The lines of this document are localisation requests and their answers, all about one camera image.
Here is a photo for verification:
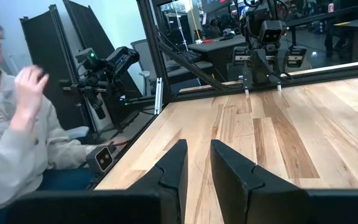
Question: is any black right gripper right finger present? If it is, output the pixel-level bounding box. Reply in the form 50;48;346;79
210;139;306;224

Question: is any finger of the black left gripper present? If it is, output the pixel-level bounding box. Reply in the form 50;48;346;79
286;45;308;68
232;45;251;68

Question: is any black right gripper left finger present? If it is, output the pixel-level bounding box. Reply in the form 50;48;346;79
127;139;188;224

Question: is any dark background desk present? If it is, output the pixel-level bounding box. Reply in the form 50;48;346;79
186;34;249;82

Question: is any grey office chair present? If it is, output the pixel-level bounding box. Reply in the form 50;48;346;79
130;38;181;96

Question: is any black folding panel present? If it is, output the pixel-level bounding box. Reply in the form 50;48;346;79
62;0;142;100
19;4;96;131

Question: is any person's hand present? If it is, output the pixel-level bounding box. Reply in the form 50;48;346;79
14;64;50;119

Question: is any seated person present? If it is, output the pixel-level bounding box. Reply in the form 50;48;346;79
0;9;99;224

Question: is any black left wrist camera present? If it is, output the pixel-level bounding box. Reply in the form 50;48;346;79
259;19;285;45

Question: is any yellow hanging cord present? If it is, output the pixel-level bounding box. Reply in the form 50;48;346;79
188;0;201;41

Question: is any black table-level camera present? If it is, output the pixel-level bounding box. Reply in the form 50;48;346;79
85;145;115;174

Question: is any silver metal bracket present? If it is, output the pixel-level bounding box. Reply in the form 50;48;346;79
154;77;163;115

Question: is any black aluminium table frame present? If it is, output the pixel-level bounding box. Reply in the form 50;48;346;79
85;0;358;190

